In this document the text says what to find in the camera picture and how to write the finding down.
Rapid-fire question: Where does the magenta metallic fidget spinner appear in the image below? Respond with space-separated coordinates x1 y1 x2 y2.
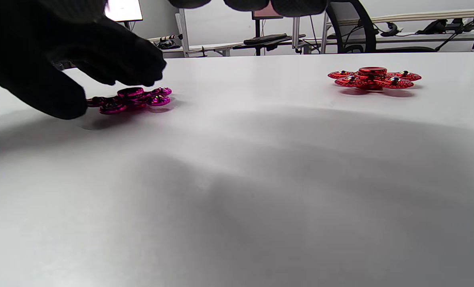
86 86 173 116

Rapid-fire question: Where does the red metallic fidget spinner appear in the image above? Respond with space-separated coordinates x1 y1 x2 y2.
327 67 423 91

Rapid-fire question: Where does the black keyboard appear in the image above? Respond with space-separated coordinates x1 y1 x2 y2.
243 34 288 45

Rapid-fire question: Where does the black mesh office chair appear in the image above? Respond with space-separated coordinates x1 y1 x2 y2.
325 0 438 54

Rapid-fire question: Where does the person's left hand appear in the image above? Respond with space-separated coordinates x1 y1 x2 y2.
0 0 167 120

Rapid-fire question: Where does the bundle of beige rods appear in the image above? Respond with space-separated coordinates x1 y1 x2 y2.
371 8 474 24

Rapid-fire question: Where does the pink screen monitor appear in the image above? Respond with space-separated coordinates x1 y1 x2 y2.
252 7 284 20

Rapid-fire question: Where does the black computer tower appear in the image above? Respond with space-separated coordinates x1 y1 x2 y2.
232 34 306 56

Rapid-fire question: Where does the person's right hand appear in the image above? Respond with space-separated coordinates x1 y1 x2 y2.
168 0 328 18

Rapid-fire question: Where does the white screen monitor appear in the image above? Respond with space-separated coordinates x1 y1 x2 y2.
104 0 144 22

